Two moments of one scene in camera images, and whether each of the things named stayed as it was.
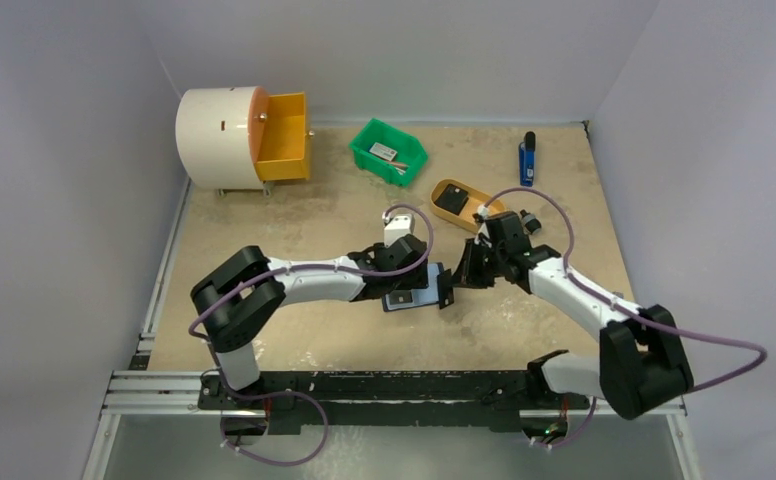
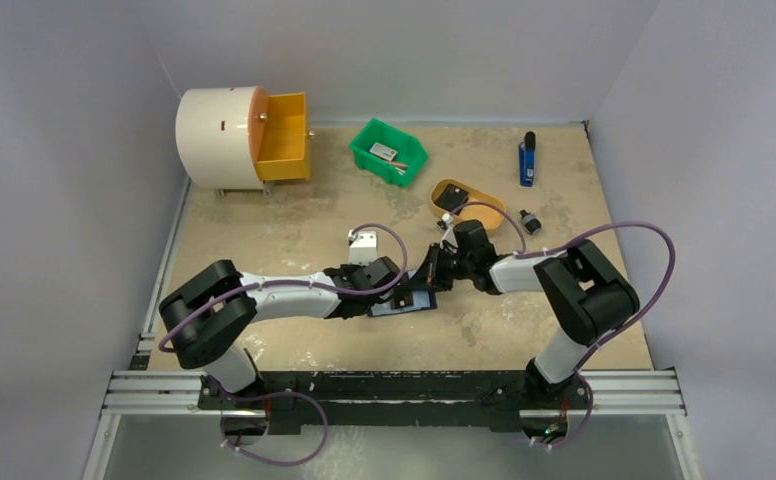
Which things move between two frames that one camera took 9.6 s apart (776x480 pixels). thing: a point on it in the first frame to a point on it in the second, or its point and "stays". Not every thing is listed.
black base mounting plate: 389,401 stays
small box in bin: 383,151 stays
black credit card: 445,288 to 402,298
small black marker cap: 532,224 stays
